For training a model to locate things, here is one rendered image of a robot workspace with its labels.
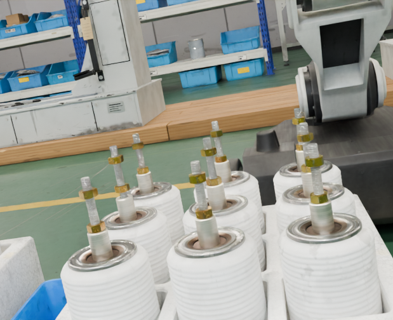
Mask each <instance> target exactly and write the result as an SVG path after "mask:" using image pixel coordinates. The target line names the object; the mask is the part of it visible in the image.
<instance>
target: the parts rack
mask: <svg viewBox="0 0 393 320"><path fill-rule="evenodd" d="M255 1H256V3H257V7H258V15H259V20H260V28H261V33H262V41H263V46H261V47H259V49H255V50H248V51H241V52H237V53H230V54H226V55H224V54H223V53H219V54H214V55H208V56H206V57H205V58H200V59H195V60H191V58H190V59H186V60H179V61H177V62H174V63H171V64H169V65H162V66H158V67H151V68H149V70H150V76H158V75H162V74H169V73H173V72H180V71H184V70H191V69H198V68H202V67H209V66H214V65H220V64H225V63H232V62H238V61H243V60H250V59H254V58H261V57H265V61H266V66H267V73H266V76H267V75H271V74H275V72H274V71H272V70H273V69H276V67H274V63H273V58H272V50H271V45H270V36H269V28H268V23H267V15H266V10H265V2H264V0H199V1H193V2H189V3H183V4H177V5H173V6H167V7H163V8H158V9H154V10H148V11H142V12H138V16H139V19H140V23H147V22H153V21H157V20H163V19H167V18H173V17H179V16H183V15H190V14H193V13H199V12H203V11H209V10H215V9H219V8H226V7H229V6H235V5H239V4H246V3H252V2H255ZM80 3H81V0H78V4H77V3H76V0H64V4H65V9H66V12H67V18H68V21H69V26H67V27H61V28H57V29H51V30H46V31H42V32H36V33H32V34H26V35H22V36H16V37H10V38H6V39H0V51H3V50H8V49H12V48H19V47H22V46H28V45H32V44H39V43H45V42H48V41H55V40H59V39H65V38H68V37H71V38H72V40H73V43H74V49H75V52H76V57H77V62H78V66H79V71H80V72H81V70H82V67H83V62H84V57H85V53H86V44H87V43H88V42H87V40H84V39H83V32H82V28H81V22H80V18H82V17H79V7H80ZM76 84H77V81H71V82H67V83H60V84H53V85H50V84H49V85H47V86H42V87H38V88H32V89H27V90H21V91H14V92H12V91H11V92H7V93H3V94H0V102H7V101H11V100H18V99H23V98H29V97H36V96H41V95H47V94H52V93H59V92H63V91H70V90H73V89H74V87H75V85H76Z"/></svg>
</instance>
